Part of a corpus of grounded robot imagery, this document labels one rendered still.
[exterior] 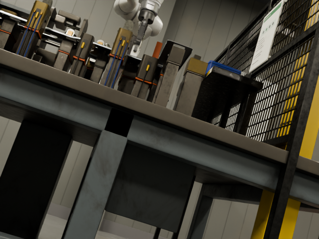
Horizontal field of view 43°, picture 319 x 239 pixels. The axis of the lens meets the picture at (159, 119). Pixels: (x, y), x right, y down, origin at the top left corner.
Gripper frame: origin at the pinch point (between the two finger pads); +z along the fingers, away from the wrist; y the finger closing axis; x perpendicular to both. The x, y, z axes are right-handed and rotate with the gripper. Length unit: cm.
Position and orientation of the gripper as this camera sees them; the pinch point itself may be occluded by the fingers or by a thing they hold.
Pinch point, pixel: (134, 52)
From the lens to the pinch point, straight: 190.3
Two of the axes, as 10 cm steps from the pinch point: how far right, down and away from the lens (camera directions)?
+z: -3.0, 9.3, -2.0
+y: 1.5, -1.6, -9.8
